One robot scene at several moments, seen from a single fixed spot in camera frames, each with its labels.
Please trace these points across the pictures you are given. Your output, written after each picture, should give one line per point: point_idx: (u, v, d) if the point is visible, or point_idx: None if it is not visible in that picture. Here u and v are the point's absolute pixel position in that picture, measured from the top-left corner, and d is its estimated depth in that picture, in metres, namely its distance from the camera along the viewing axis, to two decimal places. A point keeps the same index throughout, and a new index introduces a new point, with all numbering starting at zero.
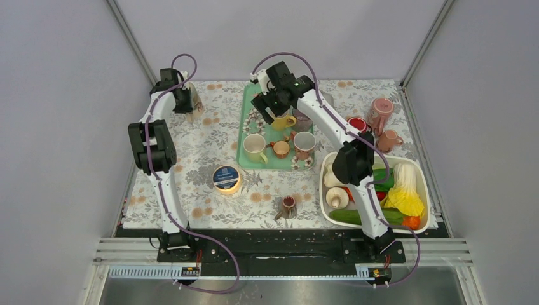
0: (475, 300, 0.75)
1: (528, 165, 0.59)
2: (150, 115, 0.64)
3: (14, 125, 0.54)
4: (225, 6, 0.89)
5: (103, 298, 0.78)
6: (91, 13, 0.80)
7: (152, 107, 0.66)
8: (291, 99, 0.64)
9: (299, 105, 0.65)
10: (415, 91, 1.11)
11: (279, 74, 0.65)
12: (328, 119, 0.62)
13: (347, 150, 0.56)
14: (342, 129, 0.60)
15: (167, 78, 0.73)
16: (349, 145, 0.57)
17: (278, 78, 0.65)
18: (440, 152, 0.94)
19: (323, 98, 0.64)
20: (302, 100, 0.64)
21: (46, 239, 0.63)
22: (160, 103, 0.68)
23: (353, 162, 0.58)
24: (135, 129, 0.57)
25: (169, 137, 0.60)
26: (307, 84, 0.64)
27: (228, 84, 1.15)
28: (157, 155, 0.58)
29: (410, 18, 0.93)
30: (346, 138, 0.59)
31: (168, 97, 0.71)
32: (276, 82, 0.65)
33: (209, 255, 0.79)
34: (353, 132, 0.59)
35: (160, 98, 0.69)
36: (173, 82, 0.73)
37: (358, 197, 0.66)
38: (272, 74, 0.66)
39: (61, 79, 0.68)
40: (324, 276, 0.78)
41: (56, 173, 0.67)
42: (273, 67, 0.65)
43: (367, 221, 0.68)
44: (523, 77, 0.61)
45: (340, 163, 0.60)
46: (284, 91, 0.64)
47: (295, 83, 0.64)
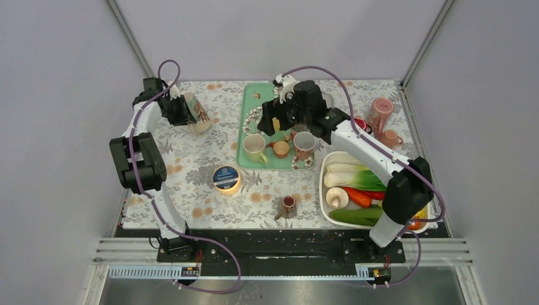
0: (475, 300, 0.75)
1: (528, 164, 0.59)
2: (134, 128, 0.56)
3: (14, 124, 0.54)
4: (225, 6, 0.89)
5: (103, 298, 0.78)
6: (91, 12, 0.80)
7: (135, 121, 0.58)
8: (323, 134, 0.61)
9: (332, 138, 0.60)
10: (415, 91, 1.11)
11: (309, 102, 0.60)
12: (368, 149, 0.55)
13: (400, 182, 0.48)
14: (389, 159, 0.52)
15: (151, 88, 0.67)
16: (400, 175, 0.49)
17: (310, 108, 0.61)
18: (440, 152, 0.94)
19: (360, 128, 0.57)
20: (337, 134, 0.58)
21: (46, 239, 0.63)
22: (143, 117, 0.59)
23: (407, 196, 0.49)
24: (117, 145, 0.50)
25: (157, 150, 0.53)
26: (339, 116, 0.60)
27: (228, 84, 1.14)
28: (145, 172, 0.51)
29: (410, 18, 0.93)
30: (394, 166, 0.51)
31: (153, 108, 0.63)
32: (308, 111, 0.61)
33: (210, 254, 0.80)
34: (400, 160, 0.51)
35: (143, 110, 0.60)
36: (156, 91, 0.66)
37: (391, 224, 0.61)
38: (303, 100, 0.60)
39: (61, 77, 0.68)
40: (324, 276, 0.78)
41: (56, 173, 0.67)
42: (305, 93, 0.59)
43: (388, 236, 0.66)
44: (524, 77, 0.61)
45: (391, 199, 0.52)
46: (316, 126, 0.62)
47: (325, 117, 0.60)
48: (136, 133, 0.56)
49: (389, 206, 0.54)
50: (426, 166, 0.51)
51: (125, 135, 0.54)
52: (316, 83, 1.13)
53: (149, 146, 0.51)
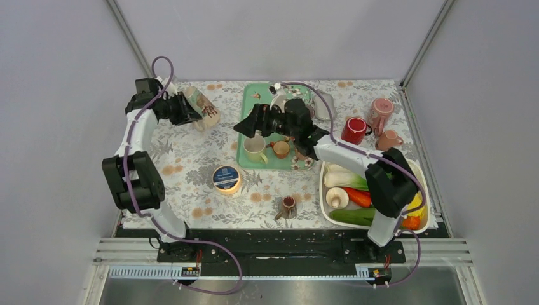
0: (475, 300, 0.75)
1: (528, 164, 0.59)
2: (128, 146, 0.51)
3: (14, 124, 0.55)
4: (225, 6, 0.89)
5: (103, 298, 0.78)
6: (91, 12, 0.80)
7: (127, 135, 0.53)
8: (308, 153, 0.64)
9: (317, 154, 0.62)
10: (415, 91, 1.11)
11: (299, 122, 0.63)
12: (345, 151, 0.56)
13: (375, 173, 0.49)
14: (363, 155, 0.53)
15: (145, 91, 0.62)
16: (375, 166, 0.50)
17: (298, 127, 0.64)
18: (440, 152, 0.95)
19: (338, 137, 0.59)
20: (320, 147, 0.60)
21: (46, 238, 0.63)
22: (137, 130, 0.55)
23: (385, 185, 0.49)
24: (110, 166, 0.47)
25: (154, 170, 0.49)
26: (320, 133, 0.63)
27: (228, 84, 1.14)
28: (142, 193, 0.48)
29: (410, 18, 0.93)
30: (369, 161, 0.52)
31: (149, 117, 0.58)
32: (295, 129, 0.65)
33: (210, 254, 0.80)
34: (374, 154, 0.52)
35: (138, 121, 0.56)
36: (152, 95, 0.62)
37: (384, 220, 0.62)
38: (293, 119, 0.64)
39: (61, 77, 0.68)
40: (324, 276, 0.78)
41: (56, 172, 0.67)
42: (295, 114, 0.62)
43: (384, 233, 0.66)
44: (524, 77, 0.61)
45: (375, 193, 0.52)
46: (302, 145, 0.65)
47: (309, 136, 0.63)
48: (130, 151, 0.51)
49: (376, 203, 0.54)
50: (400, 155, 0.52)
51: (119, 154, 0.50)
52: (316, 83, 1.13)
53: (144, 168, 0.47)
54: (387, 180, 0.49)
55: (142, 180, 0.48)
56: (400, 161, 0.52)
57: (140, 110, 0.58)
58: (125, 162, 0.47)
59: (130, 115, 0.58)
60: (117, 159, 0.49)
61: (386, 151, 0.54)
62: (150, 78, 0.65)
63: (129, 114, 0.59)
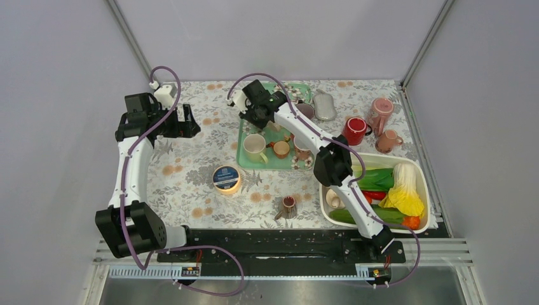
0: (475, 300, 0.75)
1: (528, 165, 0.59)
2: (123, 193, 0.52)
3: (14, 124, 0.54)
4: (225, 6, 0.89)
5: (103, 298, 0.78)
6: (91, 12, 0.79)
7: (121, 180, 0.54)
8: (267, 114, 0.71)
9: (275, 118, 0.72)
10: (416, 91, 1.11)
11: (255, 93, 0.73)
12: (304, 128, 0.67)
13: (323, 155, 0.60)
14: (317, 136, 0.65)
15: (136, 110, 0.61)
16: (325, 150, 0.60)
17: (255, 96, 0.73)
18: (439, 152, 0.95)
19: (297, 110, 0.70)
20: (278, 114, 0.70)
21: (46, 239, 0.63)
22: (130, 171, 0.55)
23: (329, 165, 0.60)
24: (105, 220, 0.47)
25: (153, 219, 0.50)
26: (281, 98, 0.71)
27: (228, 84, 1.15)
28: (139, 244, 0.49)
29: (411, 18, 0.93)
30: (321, 143, 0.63)
31: (143, 148, 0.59)
32: (253, 100, 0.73)
33: (210, 254, 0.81)
34: (326, 138, 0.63)
35: (131, 156, 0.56)
36: (144, 116, 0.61)
37: (341, 195, 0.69)
38: (249, 93, 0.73)
39: (61, 78, 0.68)
40: (325, 276, 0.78)
41: (56, 171, 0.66)
42: (248, 86, 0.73)
43: (360, 221, 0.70)
44: (524, 77, 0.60)
45: (319, 167, 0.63)
46: (260, 107, 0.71)
47: (269, 100, 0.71)
48: (125, 199, 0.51)
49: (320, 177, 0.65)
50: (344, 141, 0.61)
51: (114, 203, 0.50)
52: (316, 84, 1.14)
53: (143, 220, 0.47)
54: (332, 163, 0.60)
55: (140, 230, 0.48)
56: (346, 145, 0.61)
57: (135, 140, 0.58)
58: (122, 215, 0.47)
59: (124, 145, 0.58)
60: (112, 211, 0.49)
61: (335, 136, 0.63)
62: (140, 93, 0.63)
63: (122, 142, 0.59)
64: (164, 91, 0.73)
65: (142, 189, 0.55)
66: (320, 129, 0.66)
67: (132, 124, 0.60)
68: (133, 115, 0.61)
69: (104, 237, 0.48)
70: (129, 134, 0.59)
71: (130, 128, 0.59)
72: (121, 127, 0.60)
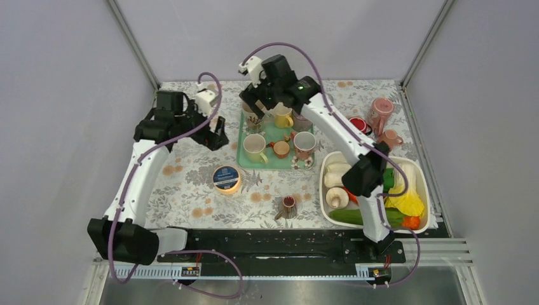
0: (475, 300, 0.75)
1: (528, 165, 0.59)
2: (120, 208, 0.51)
3: (14, 125, 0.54)
4: (225, 6, 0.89)
5: (103, 299, 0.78)
6: (92, 13, 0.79)
7: (123, 191, 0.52)
8: (295, 103, 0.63)
9: (302, 110, 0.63)
10: (416, 91, 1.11)
11: (279, 72, 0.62)
12: (339, 128, 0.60)
13: (362, 165, 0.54)
14: (356, 141, 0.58)
15: (164, 108, 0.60)
16: (365, 159, 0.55)
17: (278, 77, 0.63)
18: (440, 152, 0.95)
19: (332, 105, 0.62)
20: (308, 107, 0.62)
21: (46, 239, 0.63)
22: (135, 183, 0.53)
23: (368, 175, 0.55)
24: (96, 230, 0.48)
25: (142, 238, 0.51)
26: (312, 87, 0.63)
27: (228, 84, 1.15)
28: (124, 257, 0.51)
29: (411, 18, 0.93)
30: (360, 149, 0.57)
31: (156, 156, 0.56)
32: (276, 81, 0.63)
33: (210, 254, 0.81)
34: (368, 144, 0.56)
35: (140, 164, 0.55)
36: (171, 115, 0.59)
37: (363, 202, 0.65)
38: (272, 70, 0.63)
39: (62, 79, 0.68)
40: (324, 276, 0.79)
41: (57, 171, 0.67)
42: (272, 63, 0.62)
43: (372, 226, 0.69)
44: (524, 77, 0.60)
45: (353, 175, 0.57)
46: (288, 94, 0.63)
47: (299, 87, 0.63)
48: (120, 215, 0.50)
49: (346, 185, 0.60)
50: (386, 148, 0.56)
51: (108, 213, 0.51)
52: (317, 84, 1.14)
53: (131, 239, 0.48)
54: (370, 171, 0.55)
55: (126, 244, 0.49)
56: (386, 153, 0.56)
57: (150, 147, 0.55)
58: (112, 230, 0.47)
59: (139, 147, 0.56)
60: (105, 222, 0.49)
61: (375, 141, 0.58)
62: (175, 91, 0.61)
63: (139, 143, 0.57)
64: (206, 96, 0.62)
65: (142, 203, 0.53)
66: (357, 131, 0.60)
67: (155, 123, 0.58)
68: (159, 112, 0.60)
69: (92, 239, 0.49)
70: (148, 135, 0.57)
71: (150, 128, 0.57)
72: (142, 123, 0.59)
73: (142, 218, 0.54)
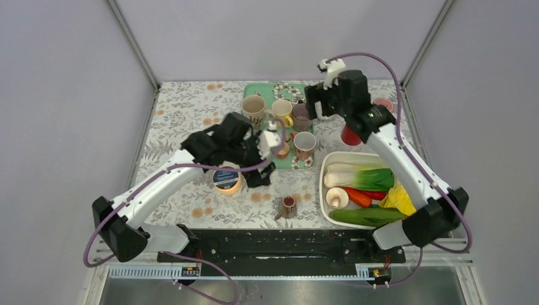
0: (475, 300, 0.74)
1: (529, 165, 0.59)
2: (126, 202, 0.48)
3: (14, 124, 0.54)
4: (225, 6, 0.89)
5: (103, 299, 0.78)
6: (91, 12, 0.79)
7: (138, 188, 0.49)
8: (361, 131, 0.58)
9: (368, 139, 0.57)
10: (416, 91, 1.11)
11: (354, 93, 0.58)
12: (409, 164, 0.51)
13: (431, 209, 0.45)
14: (428, 181, 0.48)
15: (226, 129, 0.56)
16: (435, 203, 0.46)
17: (353, 97, 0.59)
18: (440, 152, 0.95)
19: (403, 138, 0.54)
20: (377, 136, 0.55)
21: (46, 238, 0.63)
22: (152, 187, 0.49)
23: (436, 223, 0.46)
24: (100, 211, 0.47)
25: (131, 241, 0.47)
26: (384, 117, 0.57)
27: (228, 84, 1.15)
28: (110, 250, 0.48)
29: (411, 18, 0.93)
30: (431, 191, 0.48)
31: (186, 172, 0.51)
32: (351, 99, 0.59)
33: (210, 254, 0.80)
34: (440, 187, 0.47)
35: (166, 172, 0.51)
36: (228, 139, 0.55)
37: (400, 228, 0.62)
38: (347, 88, 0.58)
39: (62, 78, 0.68)
40: (324, 276, 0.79)
41: (56, 171, 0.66)
42: (349, 80, 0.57)
43: (387, 237, 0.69)
44: (525, 76, 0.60)
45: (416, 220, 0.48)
46: (357, 121, 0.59)
47: (369, 114, 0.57)
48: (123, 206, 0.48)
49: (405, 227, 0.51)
50: (464, 198, 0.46)
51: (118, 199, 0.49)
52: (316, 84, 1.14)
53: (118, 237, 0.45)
54: (440, 220, 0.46)
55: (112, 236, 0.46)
56: (463, 203, 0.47)
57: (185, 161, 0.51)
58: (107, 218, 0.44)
59: (178, 156, 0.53)
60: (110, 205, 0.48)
61: (452, 188, 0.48)
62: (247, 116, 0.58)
63: (180, 152, 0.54)
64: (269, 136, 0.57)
65: (150, 206, 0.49)
66: (429, 171, 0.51)
67: (210, 144, 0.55)
68: (219, 132, 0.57)
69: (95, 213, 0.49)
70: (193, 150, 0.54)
71: (202, 145, 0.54)
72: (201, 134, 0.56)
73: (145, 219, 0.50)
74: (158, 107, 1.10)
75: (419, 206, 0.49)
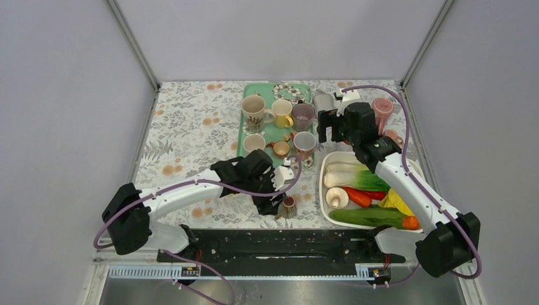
0: (475, 300, 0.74)
1: (529, 164, 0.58)
2: (154, 195, 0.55)
3: (13, 124, 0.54)
4: (225, 6, 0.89)
5: (103, 298, 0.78)
6: (91, 12, 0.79)
7: (168, 187, 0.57)
8: (369, 161, 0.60)
9: (377, 169, 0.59)
10: (416, 91, 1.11)
11: (360, 124, 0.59)
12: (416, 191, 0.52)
13: (442, 234, 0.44)
14: (435, 206, 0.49)
15: (248, 162, 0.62)
16: (444, 227, 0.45)
17: (360, 129, 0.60)
18: (440, 152, 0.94)
19: (410, 167, 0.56)
20: (383, 165, 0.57)
21: (45, 238, 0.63)
22: (181, 190, 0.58)
23: (448, 250, 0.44)
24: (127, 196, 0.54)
25: (136, 232, 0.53)
26: (389, 147, 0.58)
27: (228, 84, 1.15)
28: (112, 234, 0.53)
29: (411, 17, 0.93)
30: (440, 216, 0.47)
31: (211, 189, 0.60)
32: (358, 131, 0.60)
33: (210, 254, 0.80)
34: (447, 211, 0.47)
35: (196, 183, 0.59)
36: (248, 171, 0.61)
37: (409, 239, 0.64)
38: (355, 119, 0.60)
39: (62, 78, 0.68)
40: (324, 276, 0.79)
41: (56, 171, 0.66)
42: (358, 114, 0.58)
43: (392, 244, 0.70)
44: (525, 75, 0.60)
45: (428, 246, 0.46)
46: (364, 152, 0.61)
47: (375, 145, 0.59)
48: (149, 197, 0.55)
49: (420, 257, 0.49)
50: (477, 223, 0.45)
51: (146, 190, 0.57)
52: (316, 83, 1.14)
53: (132, 225, 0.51)
54: (452, 246, 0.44)
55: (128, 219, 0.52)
56: (475, 229, 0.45)
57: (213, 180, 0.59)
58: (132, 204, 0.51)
59: (206, 174, 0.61)
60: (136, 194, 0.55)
61: (463, 214, 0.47)
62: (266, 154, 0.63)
63: (209, 171, 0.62)
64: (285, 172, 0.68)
65: (170, 206, 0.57)
66: (438, 198, 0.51)
67: (232, 175, 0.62)
68: (242, 165, 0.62)
69: (114, 196, 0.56)
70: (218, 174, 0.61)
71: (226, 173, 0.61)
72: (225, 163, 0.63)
73: (158, 218, 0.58)
74: (158, 107, 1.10)
75: (429, 232, 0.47)
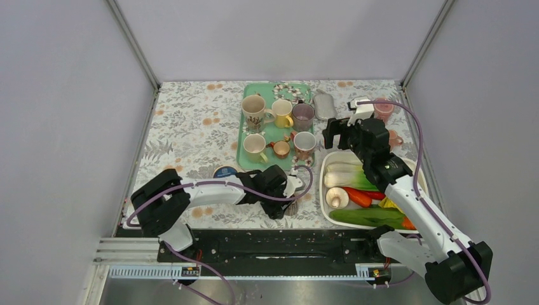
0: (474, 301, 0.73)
1: (529, 164, 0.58)
2: (193, 185, 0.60)
3: (13, 122, 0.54)
4: (224, 6, 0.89)
5: (103, 299, 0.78)
6: (91, 12, 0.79)
7: (204, 182, 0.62)
8: (379, 182, 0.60)
9: (386, 190, 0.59)
10: (416, 91, 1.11)
11: (374, 144, 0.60)
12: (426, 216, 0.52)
13: (453, 264, 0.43)
14: (447, 234, 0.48)
15: (264, 175, 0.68)
16: (456, 257, 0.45)
17: (372, 149, 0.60)
18: (440, 152, 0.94)
19: (421, 191, 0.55)
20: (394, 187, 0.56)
21: (45, 238, 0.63)
22: (213, 186, 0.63)
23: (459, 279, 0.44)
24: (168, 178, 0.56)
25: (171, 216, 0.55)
26: (400, 168, 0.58)
27: (228, 84, 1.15)
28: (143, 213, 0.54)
29: (411, 16, 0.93)
30: (452, 245, 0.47)
31: (236, 192, 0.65)
32: (370, 150, 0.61)
33: (210, 254, 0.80)
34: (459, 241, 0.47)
35: (225, 184, 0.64)
36: (264, 185, 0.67)
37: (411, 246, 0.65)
38: (368, 138, 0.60)
39: (62, 79, 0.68)
40: (324, 276, 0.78)
41: (56, 171, 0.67)
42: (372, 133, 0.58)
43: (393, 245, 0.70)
44: (526, 75, 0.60)
45: (439, 275, 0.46)
46: (374, 171, 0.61)
47: (386, 166, 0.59)
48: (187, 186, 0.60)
49: (431, 284, 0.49)
50: (488, 253, 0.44)
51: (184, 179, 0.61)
52: (316, 83, 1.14)
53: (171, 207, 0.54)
54: (463, 276, 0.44)
55: (164, 201, 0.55)
56: (487, 258, 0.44)
57: (239, 184, 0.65)
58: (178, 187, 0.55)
59: (232, 179, 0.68)
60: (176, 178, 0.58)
61: (474, 243, 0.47)
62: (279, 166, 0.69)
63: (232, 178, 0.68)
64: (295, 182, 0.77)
65: (202, 198, 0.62)
66: (449, 225, 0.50)
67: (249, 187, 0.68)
68: (259, 178, 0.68)
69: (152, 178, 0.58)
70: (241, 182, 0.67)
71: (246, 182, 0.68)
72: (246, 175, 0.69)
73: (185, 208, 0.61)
74: (158, 107, 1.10)
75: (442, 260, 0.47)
